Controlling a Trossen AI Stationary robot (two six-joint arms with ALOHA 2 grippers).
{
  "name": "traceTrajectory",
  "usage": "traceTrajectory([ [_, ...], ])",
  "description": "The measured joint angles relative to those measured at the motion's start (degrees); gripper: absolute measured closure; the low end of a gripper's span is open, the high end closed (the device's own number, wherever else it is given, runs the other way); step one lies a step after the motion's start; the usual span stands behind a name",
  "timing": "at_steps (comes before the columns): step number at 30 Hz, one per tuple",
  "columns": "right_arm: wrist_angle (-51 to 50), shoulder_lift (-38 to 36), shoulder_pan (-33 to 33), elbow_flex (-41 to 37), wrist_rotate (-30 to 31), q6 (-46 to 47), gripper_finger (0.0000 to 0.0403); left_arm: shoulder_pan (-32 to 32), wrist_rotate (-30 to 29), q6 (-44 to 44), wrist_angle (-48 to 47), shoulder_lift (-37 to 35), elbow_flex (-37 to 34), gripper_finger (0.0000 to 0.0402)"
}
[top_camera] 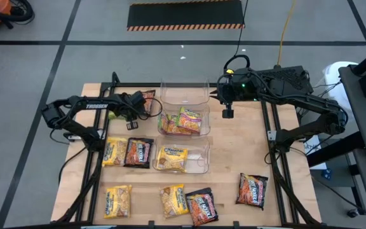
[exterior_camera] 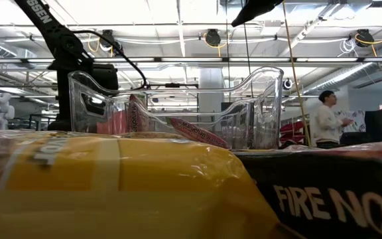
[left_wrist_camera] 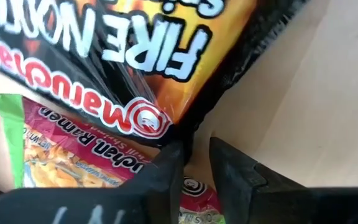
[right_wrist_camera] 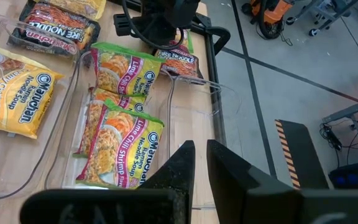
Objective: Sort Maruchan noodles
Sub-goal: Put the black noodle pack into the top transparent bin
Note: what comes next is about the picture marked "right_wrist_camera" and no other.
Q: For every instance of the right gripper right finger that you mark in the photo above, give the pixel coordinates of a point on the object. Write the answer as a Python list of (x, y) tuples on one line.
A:
[(275, 208)]

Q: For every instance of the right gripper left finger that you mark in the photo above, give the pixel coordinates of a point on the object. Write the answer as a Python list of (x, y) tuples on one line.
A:
[(104, 208)]

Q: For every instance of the black Maruchan fire noodle pack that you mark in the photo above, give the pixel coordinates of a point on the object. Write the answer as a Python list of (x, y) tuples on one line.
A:
[(179, 63), (57, 25)]

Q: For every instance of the black orange-striped floor mat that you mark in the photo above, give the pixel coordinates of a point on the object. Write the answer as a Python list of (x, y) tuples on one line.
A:
[(306, 155)]

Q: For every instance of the black computer tower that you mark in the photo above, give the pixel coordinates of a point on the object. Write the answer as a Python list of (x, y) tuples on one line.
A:
[(353, 175)]

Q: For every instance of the black power strip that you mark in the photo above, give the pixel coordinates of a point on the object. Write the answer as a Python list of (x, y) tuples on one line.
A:
[(331, 138)]

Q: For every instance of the orange shop vacuum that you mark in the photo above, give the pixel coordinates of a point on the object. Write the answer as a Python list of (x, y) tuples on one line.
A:
[(272, 15)]

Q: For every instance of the grey workbench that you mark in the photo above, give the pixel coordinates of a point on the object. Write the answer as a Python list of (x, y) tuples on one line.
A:
[(353, 112)]

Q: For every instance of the grey rolling cart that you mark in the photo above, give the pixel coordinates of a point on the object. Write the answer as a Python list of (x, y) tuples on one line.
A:
[(322, 12)]

